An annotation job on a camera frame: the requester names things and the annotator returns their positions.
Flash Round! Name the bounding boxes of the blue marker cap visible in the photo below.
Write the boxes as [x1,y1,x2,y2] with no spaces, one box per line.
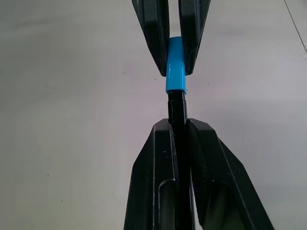
[165,35,187,94]

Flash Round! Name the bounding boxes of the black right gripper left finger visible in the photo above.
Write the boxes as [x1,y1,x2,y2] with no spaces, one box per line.
[123,118,179,230]

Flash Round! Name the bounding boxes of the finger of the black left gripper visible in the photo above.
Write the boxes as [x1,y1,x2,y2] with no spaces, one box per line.
[131,0,170,77]
[178,0,212,75]

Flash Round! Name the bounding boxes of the black marker pen body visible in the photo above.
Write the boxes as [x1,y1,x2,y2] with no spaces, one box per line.
[166,89,193,230]

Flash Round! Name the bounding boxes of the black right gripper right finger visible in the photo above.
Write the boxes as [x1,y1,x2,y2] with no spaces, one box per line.
[185,118,275,230]

